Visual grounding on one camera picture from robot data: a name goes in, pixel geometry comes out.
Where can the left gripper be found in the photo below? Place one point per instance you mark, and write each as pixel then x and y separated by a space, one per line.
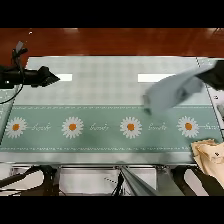
pixel 46 77

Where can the pale blue shirt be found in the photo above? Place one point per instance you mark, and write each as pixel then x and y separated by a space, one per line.
pixel 170 91

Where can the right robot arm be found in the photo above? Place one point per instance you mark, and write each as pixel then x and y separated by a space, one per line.
pixel 215 76

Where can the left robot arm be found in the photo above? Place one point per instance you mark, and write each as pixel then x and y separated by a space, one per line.
pixel 15 77

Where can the beige garment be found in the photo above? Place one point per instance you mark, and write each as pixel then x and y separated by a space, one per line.
pixel 210 156

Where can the silver frame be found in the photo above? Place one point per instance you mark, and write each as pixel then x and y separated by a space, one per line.
pixel 137 184

